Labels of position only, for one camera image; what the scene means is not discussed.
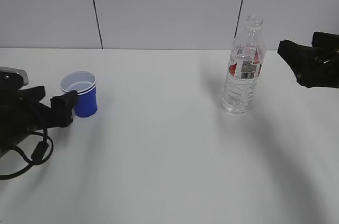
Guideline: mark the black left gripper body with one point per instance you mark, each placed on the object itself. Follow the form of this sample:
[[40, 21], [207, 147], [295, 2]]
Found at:
[[20, 117]]

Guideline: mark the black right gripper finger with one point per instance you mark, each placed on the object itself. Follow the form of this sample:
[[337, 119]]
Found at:
[[312, 66], [325, 40]]

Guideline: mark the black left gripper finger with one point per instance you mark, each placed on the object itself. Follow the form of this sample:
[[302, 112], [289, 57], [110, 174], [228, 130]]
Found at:
[[62, 107], [35, 93]]

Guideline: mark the blue paper cup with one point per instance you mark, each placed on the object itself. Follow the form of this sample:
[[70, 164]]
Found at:
[[84, 83]]

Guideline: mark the clear Wahaha water bottle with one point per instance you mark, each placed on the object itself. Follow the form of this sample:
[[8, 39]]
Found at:
[[244, 67]]

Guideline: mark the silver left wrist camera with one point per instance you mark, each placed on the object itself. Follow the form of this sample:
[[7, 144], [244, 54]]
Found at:
[[13, 79]]

